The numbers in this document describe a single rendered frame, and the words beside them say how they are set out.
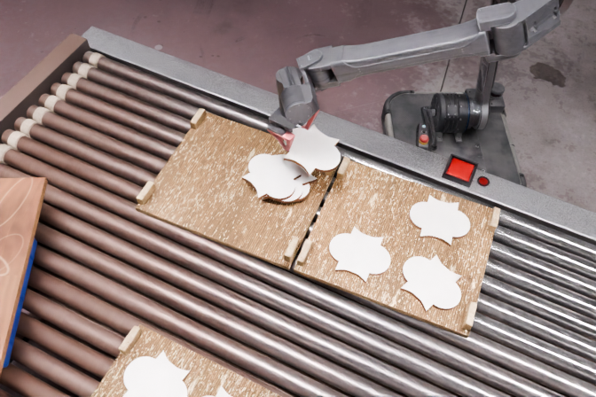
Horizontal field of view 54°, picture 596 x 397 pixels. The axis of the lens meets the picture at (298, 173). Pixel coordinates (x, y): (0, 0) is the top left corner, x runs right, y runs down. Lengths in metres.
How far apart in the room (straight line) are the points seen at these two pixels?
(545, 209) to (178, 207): 0.92
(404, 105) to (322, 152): 1.32
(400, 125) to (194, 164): 1.26
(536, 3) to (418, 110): 1.53
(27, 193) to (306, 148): 0.64
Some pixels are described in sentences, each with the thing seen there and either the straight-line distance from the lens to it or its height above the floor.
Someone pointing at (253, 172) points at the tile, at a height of 0.98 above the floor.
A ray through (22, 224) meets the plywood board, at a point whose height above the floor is 1.04.
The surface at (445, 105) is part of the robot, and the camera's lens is 2.48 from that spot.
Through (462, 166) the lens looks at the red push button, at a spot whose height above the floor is 0.93.
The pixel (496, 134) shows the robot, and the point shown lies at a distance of 2.68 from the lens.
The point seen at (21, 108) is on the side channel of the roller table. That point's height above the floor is 0.93.
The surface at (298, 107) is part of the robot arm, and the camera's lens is 1.21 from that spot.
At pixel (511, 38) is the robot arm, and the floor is 1.44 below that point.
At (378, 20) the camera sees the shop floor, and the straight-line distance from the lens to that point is 3.46.
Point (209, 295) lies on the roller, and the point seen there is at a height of 0.91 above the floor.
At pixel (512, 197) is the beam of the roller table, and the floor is 0.92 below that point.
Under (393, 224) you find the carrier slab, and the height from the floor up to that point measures 0.94.
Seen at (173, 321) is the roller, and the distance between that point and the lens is 1.36.
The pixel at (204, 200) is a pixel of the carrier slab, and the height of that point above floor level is 0.94.
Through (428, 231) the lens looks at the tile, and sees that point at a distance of 1.45.
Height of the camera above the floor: 2.16
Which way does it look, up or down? 54 degrees down
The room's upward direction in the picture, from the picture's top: 3 degrees clockwise
